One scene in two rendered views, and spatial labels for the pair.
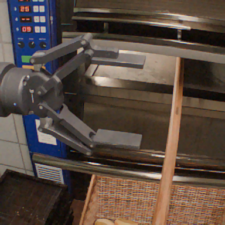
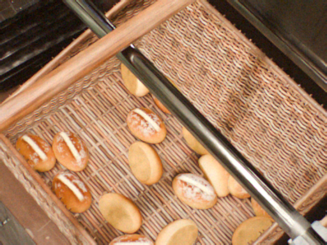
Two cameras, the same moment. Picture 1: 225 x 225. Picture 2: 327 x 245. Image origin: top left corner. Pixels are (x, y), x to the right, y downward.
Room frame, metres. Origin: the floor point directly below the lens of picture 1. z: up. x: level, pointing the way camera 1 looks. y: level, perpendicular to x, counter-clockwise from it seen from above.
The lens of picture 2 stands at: (0.13, -0.50, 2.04)
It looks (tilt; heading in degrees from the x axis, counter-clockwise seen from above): 60 degrees down; 32
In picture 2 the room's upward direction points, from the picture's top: 6 degrees clockwise
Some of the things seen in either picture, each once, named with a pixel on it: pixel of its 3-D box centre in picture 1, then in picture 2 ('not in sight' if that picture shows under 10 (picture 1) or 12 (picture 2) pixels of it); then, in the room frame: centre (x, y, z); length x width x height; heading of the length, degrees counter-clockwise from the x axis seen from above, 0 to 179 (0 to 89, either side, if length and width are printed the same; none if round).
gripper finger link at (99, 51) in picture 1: (99, 45); not in sight; (0.44, 0.02, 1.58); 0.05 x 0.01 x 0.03; 78
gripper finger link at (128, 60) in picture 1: (118, 59); not in sight; (0.43, -0.01, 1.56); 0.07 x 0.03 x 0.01; 78
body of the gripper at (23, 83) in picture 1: (34, 92); not in sight; (0.46, 0.12, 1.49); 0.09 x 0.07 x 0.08; 78
